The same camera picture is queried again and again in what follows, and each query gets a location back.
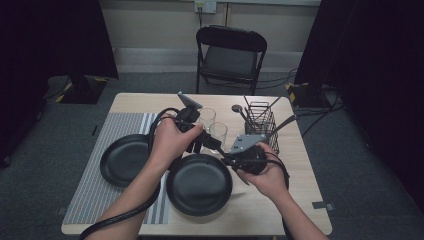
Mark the striped woven placemat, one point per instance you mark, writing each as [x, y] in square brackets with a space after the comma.
[100, 200]

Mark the black stand base yellow tape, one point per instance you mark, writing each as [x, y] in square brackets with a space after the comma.
[80, 91]
[306, 95]

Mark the beige wall conduit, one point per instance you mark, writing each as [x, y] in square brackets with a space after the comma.
[227, 13]

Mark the black curtain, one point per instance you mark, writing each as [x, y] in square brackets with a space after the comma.
[376, 66]
[50, 40]

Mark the person's right hand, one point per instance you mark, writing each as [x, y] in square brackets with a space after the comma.
[270, 181]

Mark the white wall power outlet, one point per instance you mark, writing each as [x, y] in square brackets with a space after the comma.
[206, 6]

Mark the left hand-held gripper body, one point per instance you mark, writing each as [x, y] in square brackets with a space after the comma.
[188, 115]

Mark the person's left hand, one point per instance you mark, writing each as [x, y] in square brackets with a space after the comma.
[168, 143]

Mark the black round plate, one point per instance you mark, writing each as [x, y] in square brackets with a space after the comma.
[199, 186]
[125, 160]

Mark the grey tape strip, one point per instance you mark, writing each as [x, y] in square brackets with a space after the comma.
[321, 205]

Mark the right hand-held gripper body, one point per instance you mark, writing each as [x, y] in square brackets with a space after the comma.
[250, 160]

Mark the grey metal utensil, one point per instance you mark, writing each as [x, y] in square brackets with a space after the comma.
[288, 120]

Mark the clear drinking glass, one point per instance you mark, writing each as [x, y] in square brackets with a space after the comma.
[220, 131]
[208, 115]

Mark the black folding chair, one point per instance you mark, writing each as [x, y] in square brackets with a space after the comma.
[230, 61]

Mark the dark metal spoon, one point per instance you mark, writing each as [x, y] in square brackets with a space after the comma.
[237, 108]

